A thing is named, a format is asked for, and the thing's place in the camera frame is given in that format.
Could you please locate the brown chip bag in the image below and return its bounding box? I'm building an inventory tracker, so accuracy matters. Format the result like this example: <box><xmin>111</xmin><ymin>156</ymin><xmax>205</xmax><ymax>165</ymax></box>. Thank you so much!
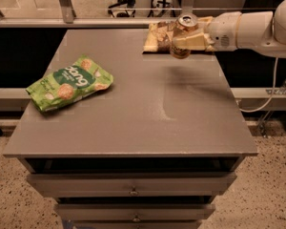
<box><xmin>143</xmin><ymin>22</ymin><xmax>174</xmax><ymax>52</ymax></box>

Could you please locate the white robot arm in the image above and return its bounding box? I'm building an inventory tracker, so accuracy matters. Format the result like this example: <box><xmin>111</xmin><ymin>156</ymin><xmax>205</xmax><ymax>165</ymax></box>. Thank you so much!
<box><xmin>171</xmin><ymin>0</ymin><xmax>286</xmax><ymax>58</ymax></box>

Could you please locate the grey drawer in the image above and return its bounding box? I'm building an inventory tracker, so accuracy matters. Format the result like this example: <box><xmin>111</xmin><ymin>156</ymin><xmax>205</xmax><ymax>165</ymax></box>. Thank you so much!
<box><xmin>27</xmin><ymin>172</ymin><xmax>236</xmax><ymax>198</ymax></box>
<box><xmin>54</xmin><ymin>203</ymin><xmax>215</xmax><ymax>222</ymax></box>

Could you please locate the orange soda can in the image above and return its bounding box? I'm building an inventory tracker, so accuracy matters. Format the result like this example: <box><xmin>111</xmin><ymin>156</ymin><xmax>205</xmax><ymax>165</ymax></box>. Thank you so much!
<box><xmin>170</xmin><ymin>13</ymin><xmax>198</xmax><ymax>59</ymax></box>

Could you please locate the white cable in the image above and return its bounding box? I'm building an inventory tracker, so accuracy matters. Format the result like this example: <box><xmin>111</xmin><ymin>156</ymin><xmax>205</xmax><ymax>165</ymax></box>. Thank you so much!
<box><xmin>238</xmin><ymin>56</ymin><xmax>279</xmax><ymax>114</ymax></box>

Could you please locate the upper grey drawer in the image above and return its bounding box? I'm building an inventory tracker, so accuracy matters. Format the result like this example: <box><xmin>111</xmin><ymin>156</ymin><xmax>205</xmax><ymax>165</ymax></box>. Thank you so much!
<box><xmin>27</xmin><ymin>172</ymin><xmax>236</xmax><ymax>198</ymax></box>

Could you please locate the black office chair base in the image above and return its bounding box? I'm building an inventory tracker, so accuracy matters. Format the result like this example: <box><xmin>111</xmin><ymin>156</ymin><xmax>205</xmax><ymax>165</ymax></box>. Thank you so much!
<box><xmin>108</xmin><ymin>0</ymin><xmax>153</xmax><ymax>18</ymax></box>

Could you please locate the green snack bag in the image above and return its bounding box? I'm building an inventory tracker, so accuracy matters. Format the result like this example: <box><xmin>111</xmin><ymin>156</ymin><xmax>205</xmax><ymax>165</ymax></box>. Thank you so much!
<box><xmin>26</xmin><ymin>55</ymin><xmax>113</xmax><ymax>113</ymax></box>

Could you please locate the lower grey drawer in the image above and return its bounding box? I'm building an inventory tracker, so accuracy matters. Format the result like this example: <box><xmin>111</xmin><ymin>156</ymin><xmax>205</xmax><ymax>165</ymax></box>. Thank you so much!
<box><xmin>54</xmin><ymin>203</ymin><xmax>215</xmax><ymax>222</ymax></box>

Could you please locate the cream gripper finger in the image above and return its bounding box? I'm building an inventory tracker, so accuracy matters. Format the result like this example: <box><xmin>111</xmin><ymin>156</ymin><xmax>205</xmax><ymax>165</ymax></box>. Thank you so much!
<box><xmin>198</xmin><ymin>16</ymin><xmax>214</xmax><ymax>30</ymax></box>
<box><xmin>173</xmin><ymin>31</ymin><xmax>213</xmax><ymax>51</ymax></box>

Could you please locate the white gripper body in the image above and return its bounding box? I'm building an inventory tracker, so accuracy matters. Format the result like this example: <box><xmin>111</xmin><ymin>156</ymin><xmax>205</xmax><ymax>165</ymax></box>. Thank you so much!
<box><xmin>208</xmin><ymin>11</ymin><xmax>241</xmax><ymax>52</ymax></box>

